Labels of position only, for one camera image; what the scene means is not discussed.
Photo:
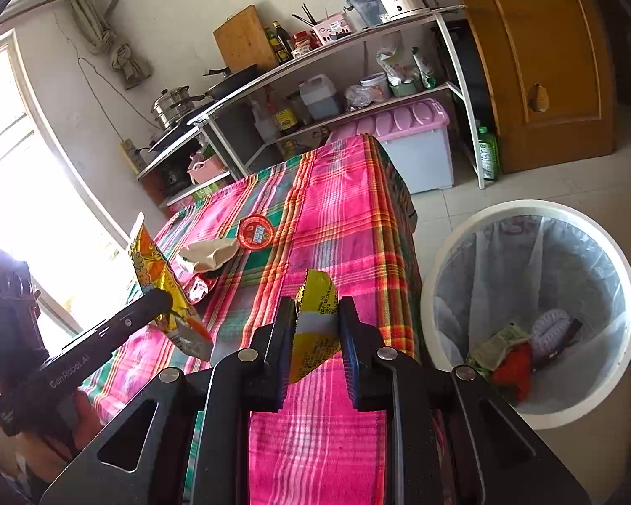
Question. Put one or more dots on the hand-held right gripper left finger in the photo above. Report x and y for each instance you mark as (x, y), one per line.
(283, 363)

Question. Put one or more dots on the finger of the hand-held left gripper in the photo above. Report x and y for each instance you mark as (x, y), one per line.
(134, 315)

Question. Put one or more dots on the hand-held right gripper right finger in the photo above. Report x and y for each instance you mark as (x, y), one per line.
(349, 357)

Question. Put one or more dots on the yellow orange snack wrapper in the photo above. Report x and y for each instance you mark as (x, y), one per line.
(147, 268)

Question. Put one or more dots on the green snack wrapper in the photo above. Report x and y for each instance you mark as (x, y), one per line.
(497, 347)

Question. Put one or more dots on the red plastic bag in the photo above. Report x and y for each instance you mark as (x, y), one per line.
(515, 373)

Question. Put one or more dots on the white foam fruit net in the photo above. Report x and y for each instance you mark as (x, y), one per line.
(549, 329)

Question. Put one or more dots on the white round trash bin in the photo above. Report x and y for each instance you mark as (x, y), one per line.
(531, 207)

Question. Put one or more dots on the person's left hand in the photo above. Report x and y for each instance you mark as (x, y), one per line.
(81, 421)

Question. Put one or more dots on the red foil wrapper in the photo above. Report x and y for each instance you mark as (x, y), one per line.
(197, 286)

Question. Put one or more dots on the cream crumpled wrapper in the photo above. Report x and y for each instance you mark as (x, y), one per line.
(210, 255)

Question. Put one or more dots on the low white shelf rack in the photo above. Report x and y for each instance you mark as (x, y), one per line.
(186, 195)

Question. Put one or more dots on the red round lid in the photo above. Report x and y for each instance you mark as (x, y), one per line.
(255, 231)

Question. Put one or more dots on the black small appliance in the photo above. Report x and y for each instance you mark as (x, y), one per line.
(171, 179)

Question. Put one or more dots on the plaid tablecloth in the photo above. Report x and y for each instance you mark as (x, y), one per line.
(347, 210)

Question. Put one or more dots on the clear plastic bin liner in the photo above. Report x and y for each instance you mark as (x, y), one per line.
(478, 273)

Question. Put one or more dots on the power strip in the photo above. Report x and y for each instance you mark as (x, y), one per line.
(131, 155)

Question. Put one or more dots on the pink plastic basket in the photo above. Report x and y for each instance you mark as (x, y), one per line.
(205, 168)

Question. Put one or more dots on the black induction cooker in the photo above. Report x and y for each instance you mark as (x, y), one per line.
(173, 137)

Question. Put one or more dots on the window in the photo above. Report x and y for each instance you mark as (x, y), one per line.
(10, 168)

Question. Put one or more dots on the steel steamer pot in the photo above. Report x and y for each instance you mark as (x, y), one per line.
(173, 108)

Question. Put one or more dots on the pink lid storage box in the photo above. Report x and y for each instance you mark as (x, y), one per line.
(415, 147)

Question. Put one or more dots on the white plastic bottle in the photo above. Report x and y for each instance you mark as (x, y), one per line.
(263, 123)

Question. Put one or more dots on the cooking oil bottle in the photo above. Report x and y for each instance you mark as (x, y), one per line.
(284, 115)

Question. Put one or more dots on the green drink bottle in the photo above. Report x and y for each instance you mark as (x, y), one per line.
(488, 152)

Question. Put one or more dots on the black frying pan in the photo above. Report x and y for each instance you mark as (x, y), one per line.
(231, 81)

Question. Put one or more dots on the clear plastic bag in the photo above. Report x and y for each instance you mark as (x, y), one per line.
(355, 97)

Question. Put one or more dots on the grey plastic jug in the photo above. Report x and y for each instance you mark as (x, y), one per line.
(321, 97)

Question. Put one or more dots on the tied hanging curtain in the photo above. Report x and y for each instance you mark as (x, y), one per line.
(108, 47)

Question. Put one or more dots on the white plastic tub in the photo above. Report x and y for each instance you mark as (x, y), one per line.
(374, 87)

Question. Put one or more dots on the green bowl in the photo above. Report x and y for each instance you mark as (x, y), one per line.
(405, 88)

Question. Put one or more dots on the wooden cutting board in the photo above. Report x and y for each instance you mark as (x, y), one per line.
(244, 42)

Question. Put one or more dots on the white food bag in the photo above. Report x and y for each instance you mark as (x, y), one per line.
(394, 63)

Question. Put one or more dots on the green white packet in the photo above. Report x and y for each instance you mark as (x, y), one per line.
(426, 68)

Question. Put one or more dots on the yellow label sauce bottle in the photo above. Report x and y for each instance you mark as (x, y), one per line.
(272, 48)

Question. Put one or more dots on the tall white shelf rack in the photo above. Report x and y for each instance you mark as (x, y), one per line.
(321, 53)

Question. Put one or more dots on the dark sauce bottle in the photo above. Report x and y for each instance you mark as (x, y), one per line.
(282, 42)

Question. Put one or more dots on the red jar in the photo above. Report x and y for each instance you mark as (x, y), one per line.
(302, 42)

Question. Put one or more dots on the pink utensil holder box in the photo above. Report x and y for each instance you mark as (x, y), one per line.
(331, 29)

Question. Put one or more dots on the dark chopsticks bundle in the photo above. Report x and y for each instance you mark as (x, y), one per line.
(307, 16)

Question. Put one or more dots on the water filter pitcher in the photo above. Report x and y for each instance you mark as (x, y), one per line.
(365, 8)

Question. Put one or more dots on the wooden door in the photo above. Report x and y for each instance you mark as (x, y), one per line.
(547, 37)

